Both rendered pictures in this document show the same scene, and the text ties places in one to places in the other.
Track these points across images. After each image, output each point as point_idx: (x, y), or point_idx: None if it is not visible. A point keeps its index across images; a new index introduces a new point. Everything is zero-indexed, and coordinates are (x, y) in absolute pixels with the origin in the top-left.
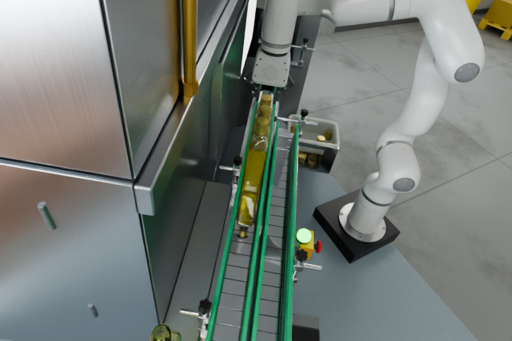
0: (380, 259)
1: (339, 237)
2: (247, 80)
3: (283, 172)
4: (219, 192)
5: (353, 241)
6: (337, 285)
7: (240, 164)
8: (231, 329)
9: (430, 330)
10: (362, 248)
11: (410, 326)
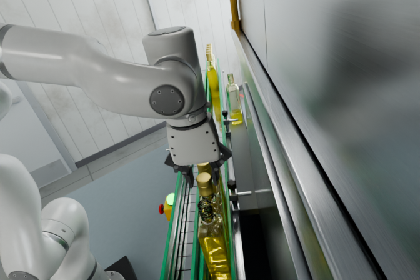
0: None
1: (133, 273)
2: None
3: (185, 244)
4: (248, 200)
5: (120, 270)
6: (148, 240)
7: (238, 239)
8: None
9: (92, 227)
10: (115, 265)
11: (105, 227)
